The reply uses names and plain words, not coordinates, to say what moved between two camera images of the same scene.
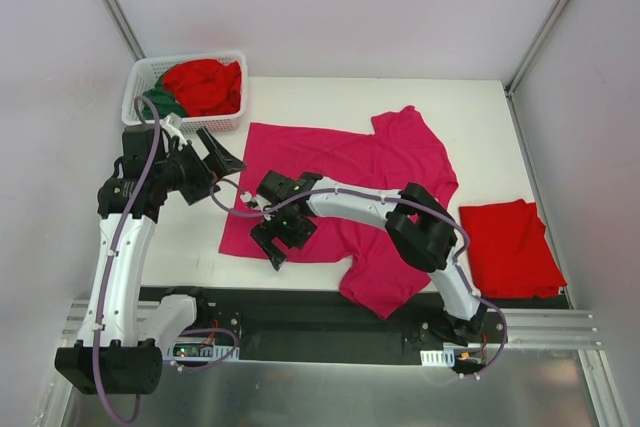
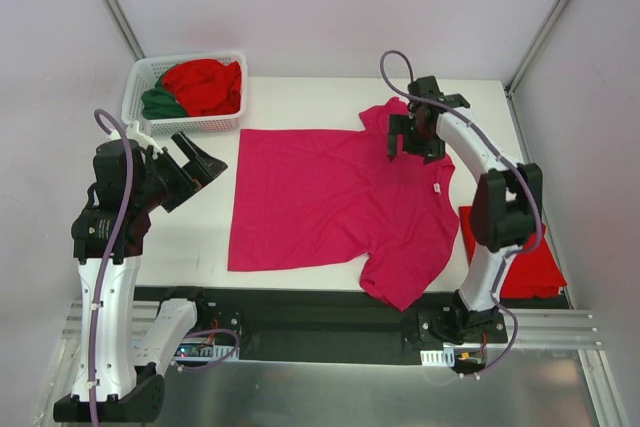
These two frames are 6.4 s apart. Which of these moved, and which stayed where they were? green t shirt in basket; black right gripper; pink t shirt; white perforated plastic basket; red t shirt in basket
Moved: black right gripper; pink t shirt
Stayed: red t shirt in basket; white perforated plastic basket; green t shirt in basket
